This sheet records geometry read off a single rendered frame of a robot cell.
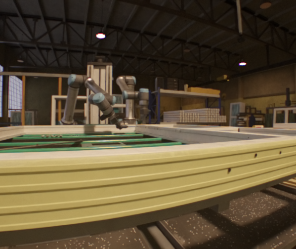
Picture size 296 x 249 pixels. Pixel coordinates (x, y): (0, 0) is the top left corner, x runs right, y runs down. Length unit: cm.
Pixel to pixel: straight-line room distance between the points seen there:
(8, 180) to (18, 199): 2
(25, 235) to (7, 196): 6
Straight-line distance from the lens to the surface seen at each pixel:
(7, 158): 25
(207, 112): 596
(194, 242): 65
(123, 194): 21
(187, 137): 90
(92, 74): 254
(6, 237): 27
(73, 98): 206
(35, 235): 26
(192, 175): 25
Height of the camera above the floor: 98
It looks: 1 degrees down
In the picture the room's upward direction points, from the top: straight up
